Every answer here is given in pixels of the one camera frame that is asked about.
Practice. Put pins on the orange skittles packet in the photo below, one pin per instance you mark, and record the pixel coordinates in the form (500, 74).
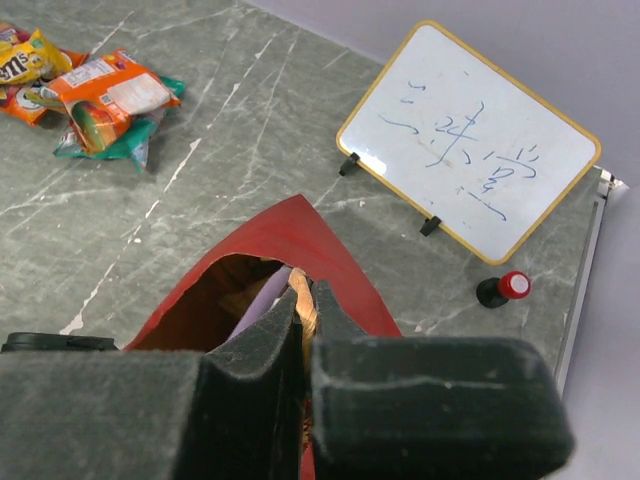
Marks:
(103, 96)

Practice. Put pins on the small whiteboard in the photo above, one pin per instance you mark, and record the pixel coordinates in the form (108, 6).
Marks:
(463, 141)

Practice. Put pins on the teal snack packet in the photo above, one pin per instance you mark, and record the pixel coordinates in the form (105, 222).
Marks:
(134, 143)

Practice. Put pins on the red paper bag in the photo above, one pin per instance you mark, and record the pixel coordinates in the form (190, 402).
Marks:
(286, 248)

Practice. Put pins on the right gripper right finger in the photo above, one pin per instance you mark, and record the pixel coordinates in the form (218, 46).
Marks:
(394, 407)

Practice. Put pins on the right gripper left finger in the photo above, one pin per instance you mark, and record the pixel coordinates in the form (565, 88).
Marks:
(233, 413)

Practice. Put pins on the yellow m&m's packet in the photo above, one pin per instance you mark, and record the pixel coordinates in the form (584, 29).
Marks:
(31, 60)

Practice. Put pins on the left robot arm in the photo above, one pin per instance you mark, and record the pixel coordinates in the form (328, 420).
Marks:
(29, 341)

